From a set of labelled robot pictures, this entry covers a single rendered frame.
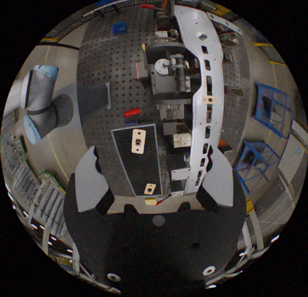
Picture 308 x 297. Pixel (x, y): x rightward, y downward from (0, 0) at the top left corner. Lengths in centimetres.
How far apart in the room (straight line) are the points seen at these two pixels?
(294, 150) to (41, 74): 834
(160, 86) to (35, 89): 36
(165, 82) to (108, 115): 62
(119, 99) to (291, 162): 837
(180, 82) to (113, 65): 62
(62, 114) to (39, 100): 15
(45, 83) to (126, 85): 59
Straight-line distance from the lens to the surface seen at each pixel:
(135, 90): 76
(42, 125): 39
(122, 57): 83
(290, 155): 813
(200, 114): 52
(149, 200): 61
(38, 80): 34
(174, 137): 43
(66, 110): 46
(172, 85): 30
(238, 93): 54
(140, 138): 33
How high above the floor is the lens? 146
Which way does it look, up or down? 59 degrees down
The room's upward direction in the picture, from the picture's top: 178 degrees clockwise
